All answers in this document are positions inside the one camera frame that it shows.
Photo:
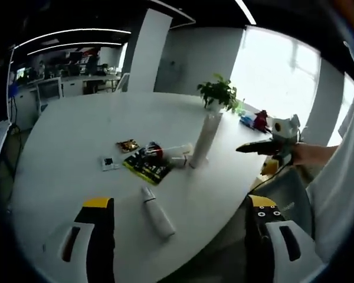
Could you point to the gold foil skincare sachet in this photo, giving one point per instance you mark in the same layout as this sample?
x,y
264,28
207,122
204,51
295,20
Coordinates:
x,y
128,146

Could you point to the dark red bag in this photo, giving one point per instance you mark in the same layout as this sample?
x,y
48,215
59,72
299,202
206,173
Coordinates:
x,y
261,119

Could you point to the white skincare bottle red collar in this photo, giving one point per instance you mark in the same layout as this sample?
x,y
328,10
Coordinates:
x,y
177,149

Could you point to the small white skincare bottle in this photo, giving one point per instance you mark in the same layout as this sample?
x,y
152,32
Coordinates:
x,y
159,218
180,161

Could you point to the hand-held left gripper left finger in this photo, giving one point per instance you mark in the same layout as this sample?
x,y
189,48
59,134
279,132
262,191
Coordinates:
x,y
100,241

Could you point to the white mesh office chair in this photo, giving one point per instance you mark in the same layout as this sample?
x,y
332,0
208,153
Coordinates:
x,y
48,91

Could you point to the white office desk row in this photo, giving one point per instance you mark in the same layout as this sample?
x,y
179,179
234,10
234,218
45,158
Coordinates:
x,y
76,84

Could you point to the blue packet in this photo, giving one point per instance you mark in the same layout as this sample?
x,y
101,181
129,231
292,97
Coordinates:
x,y
247,120

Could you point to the wide ceiling light strip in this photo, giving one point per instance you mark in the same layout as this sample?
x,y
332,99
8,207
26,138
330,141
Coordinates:
x,y
246,11

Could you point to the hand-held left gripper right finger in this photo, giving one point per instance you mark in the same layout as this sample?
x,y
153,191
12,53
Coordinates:
x,y
259,241

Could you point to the potted green plant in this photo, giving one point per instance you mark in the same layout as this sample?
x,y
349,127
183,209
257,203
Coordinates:
x,y
218,88

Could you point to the blue storage box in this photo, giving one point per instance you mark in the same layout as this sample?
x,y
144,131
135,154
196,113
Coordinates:
x,y
14,89

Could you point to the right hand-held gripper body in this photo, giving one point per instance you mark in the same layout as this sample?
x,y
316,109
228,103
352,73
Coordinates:
x,y
283,141

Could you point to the white low cabinet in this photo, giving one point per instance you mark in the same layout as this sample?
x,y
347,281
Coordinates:
x,y
26,112

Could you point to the green translucent object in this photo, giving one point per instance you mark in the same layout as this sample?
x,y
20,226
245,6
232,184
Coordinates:
x,y
240,107

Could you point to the black green skincare sachet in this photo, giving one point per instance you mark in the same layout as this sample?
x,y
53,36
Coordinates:
x,y
147,171

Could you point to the tall white skincare tube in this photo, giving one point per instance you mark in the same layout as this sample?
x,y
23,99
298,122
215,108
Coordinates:
x,y
205,141

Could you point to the long ceiling light strip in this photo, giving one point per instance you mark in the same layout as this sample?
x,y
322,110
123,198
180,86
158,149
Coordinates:
x,y
106,29
76,44

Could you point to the white frame office chair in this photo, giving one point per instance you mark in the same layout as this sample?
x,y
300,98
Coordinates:
x,y
124,84

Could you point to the grey office chair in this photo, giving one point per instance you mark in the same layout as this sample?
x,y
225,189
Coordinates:
x,y
289,191

